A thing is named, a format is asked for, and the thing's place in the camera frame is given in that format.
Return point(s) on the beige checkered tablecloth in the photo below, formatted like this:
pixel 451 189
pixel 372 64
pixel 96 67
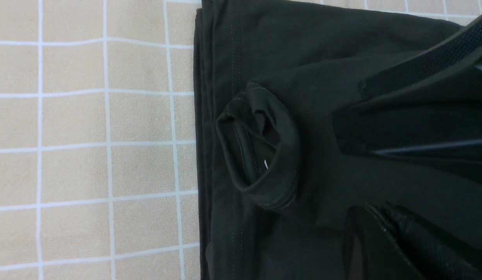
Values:
pixel 98 158

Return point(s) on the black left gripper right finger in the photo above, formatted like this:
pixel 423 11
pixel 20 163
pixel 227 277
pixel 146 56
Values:
pixel 436 253

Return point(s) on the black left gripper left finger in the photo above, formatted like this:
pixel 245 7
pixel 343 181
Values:
pixel 370 248

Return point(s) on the dark gray long-sleeved shirt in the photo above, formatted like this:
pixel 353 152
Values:
pixel 273 186

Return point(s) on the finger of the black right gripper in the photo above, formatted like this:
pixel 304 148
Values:
pixel 439 127
pixel 440 57

